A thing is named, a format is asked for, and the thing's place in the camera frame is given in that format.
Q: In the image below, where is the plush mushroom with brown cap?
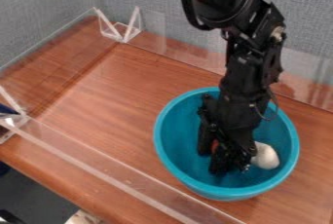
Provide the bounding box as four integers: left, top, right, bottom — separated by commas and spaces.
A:
210, 138, 281, 171

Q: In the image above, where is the blue plastic bowl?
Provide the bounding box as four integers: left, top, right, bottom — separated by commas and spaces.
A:
154, 87, 301, 202

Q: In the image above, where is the clear acrylic left barrier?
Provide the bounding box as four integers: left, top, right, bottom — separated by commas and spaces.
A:
0, 6, 95, 71

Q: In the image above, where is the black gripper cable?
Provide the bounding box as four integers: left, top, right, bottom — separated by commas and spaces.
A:
252, 86, 281, 122

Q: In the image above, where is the clear acrylic barrier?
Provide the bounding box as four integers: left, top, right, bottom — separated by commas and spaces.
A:
0, 115, 245, 224
0, 6, 95, 71
92, 6, 333, 114

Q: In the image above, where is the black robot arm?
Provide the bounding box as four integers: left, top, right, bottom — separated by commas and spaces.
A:
181, 0, 286, 175

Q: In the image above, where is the clear acrylic left bracket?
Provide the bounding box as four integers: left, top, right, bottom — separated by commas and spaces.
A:
0, 86, 28, 145

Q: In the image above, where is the clear acrylic front barrier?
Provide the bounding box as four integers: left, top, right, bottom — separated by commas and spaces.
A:
0, 115, 245, 224

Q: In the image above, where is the clear acrylic back barrier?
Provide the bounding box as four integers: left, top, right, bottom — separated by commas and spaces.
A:
92, 6, 333, 114

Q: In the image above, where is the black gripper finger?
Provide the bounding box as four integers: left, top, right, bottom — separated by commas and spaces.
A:
209, 139, 252, 176
197, 117, 217, 156

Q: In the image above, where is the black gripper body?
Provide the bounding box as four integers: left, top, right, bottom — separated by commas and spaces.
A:
198, 93, 269, 155

